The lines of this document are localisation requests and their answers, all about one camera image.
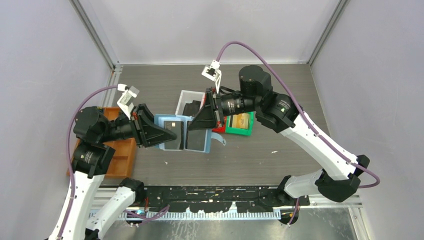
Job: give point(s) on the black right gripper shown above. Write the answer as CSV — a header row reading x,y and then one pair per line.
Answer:
x,y
208,115

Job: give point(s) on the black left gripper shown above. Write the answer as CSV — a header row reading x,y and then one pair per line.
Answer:
x,y
147,128

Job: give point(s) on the blue leather card holder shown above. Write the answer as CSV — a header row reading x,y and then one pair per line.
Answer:
x,y
160,118

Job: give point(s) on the black credit card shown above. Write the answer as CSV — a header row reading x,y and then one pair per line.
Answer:
x,y
177,128
194,140

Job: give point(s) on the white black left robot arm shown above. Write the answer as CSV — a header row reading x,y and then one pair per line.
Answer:
x,y
74,222

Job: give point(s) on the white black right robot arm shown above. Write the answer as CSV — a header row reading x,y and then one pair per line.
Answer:
x,y
338,178

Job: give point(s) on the gold card in green bin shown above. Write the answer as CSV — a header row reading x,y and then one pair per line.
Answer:
x,y
240,121

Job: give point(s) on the black item in white bin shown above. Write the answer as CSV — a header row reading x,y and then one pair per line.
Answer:
x,y
191,108

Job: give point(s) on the red plastic bin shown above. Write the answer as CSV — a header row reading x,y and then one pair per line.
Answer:
x,y
221,129

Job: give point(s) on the white plastic bin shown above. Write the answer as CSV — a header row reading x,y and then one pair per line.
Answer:
x,y
187,97

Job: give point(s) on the orange compartment tray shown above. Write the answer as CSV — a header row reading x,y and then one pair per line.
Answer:
x,y
117,155

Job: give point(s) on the green plastic bin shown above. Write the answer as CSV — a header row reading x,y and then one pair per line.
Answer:
x,y
241,132

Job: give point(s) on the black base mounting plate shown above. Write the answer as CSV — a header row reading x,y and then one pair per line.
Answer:
x,y
213,198

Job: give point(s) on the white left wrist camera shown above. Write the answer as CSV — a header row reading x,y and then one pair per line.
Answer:
x,y
125,102

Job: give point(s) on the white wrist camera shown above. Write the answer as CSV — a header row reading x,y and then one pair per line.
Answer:
x,y
125,102
213,73

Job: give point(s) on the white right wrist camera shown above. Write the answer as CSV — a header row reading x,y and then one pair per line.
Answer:
x,y
213,73

